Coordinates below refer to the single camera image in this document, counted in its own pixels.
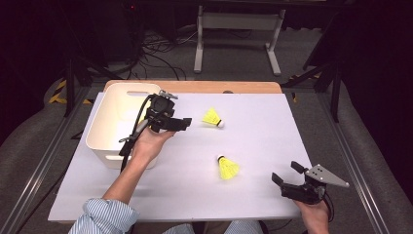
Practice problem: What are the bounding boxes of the black floor cables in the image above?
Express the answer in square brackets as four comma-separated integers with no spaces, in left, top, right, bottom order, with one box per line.
[128,28,196,82]

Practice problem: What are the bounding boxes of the person's right hand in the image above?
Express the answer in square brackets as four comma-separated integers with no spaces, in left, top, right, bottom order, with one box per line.
[293,198,331,234]

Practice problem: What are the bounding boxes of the aluminium floor rail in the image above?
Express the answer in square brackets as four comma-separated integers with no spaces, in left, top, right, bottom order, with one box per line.
[319,94,391,234]
[0,94,95,234]

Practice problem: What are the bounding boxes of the person's striped blue shirt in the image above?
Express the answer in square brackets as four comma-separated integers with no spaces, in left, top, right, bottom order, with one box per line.
[67,198,264,234]

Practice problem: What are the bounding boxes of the yellow plastic shuttlecock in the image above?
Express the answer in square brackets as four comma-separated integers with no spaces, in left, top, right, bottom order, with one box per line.
[216,154,242,180]
[202,106,225,129]

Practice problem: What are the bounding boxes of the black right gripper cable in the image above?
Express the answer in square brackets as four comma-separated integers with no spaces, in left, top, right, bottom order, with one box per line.
[324,191,335,223]

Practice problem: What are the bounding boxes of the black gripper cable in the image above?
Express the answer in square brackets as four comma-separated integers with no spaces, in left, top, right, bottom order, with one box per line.
[324,191,335,223]
[118,93,155,174]

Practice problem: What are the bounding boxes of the white plastic storage bin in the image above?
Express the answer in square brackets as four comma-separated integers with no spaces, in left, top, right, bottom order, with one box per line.
[86,82,163,171]

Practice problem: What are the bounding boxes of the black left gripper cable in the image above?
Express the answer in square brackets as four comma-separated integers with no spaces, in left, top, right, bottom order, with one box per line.
[118,93,155,174]

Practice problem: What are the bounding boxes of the person's left hand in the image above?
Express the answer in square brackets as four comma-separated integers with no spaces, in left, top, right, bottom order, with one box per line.
[131,126,176,164]

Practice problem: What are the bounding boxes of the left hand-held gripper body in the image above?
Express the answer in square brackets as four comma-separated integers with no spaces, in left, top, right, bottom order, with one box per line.
[142,90,179,134]

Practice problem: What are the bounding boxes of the white metal stand frame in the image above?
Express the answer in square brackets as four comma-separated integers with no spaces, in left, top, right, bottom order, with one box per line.
[193,4,286,77]

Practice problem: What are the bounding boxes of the black tripod stand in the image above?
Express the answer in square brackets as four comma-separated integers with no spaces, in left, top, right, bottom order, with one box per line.
[62,32,125,118]
[281,59,342,124]

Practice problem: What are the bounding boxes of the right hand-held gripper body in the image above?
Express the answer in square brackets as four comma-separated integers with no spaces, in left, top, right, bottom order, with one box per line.
[280,163,351,206]

